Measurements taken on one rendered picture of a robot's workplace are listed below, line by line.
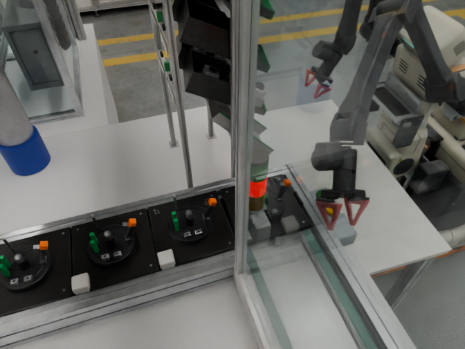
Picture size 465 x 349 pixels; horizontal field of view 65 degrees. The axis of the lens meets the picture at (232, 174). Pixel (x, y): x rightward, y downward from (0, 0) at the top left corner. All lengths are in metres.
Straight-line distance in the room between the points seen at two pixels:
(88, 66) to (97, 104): 0.38
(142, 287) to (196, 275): 0.16
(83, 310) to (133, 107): 2.44
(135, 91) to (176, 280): 2.65
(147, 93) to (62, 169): 1.98
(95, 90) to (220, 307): 1.33
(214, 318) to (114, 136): 0.95
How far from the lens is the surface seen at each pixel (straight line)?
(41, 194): 1.59
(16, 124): 1.56
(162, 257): 1.13
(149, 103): 3.39
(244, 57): 0.60
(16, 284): 1.22
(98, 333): 1.22
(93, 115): 1.89
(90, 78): 2.17
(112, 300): 1.14
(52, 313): 1.17
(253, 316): 1.06
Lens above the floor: 1.94
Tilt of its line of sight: 47 degrees down
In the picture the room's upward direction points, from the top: straight up
